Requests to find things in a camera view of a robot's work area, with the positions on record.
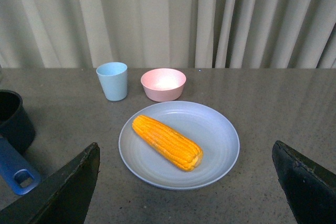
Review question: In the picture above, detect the white curtain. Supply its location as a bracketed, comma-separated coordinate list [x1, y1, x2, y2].
[1, 0, 335, 69]

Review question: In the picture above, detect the dark blue saucepan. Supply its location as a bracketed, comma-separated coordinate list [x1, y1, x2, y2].
[1, 90, 41, 196]

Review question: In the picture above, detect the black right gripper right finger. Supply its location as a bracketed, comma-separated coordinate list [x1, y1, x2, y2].
[272, 141, 335, 223]

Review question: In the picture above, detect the light blue cup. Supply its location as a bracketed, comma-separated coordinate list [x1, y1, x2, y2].
[96, 62, 128, 101]

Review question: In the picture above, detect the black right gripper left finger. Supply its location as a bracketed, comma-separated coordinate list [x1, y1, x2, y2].
[1, 143, 100, 223]

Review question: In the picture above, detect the yellow corn cob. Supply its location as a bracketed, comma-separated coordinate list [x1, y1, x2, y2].
[132, 115, 204, 172]

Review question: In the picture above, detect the pink bowl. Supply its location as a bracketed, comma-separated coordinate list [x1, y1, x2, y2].
[140, 68, 186, 102]

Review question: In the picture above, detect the light blue plate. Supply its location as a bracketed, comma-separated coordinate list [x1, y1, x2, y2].
[119, 101, 240, 190]

